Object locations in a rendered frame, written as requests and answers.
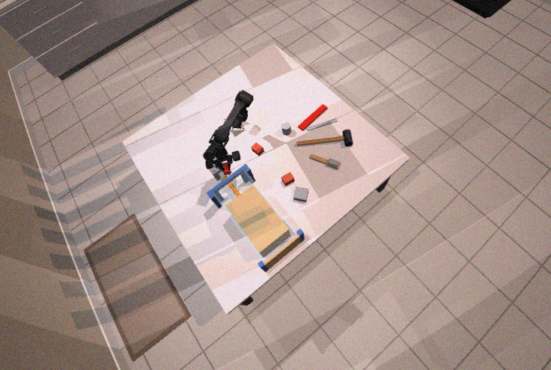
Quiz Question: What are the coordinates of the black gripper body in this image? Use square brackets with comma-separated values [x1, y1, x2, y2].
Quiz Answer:
[205, 149, 241, 169]

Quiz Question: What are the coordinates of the grey flat bar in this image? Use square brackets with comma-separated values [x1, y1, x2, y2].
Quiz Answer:
[306, 118, 338, 131]

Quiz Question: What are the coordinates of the red bar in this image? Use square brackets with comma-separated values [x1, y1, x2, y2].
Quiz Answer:
[298, 104, 328, 131]

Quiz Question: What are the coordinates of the grey cylinder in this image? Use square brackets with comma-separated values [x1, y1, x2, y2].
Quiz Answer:
[281, 122, 291, 136]

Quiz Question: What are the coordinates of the orange-red cube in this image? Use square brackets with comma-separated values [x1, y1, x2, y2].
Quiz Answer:
[281, 172, 295, 186]
[252, 142, 264, 156]

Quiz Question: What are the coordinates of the black rubber mallet with wooden handle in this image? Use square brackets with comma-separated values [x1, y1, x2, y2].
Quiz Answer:
[297, 130, 353, 147]

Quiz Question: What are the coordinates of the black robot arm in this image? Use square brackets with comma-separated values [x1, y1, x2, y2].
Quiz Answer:
[204, 90, 254, 162]

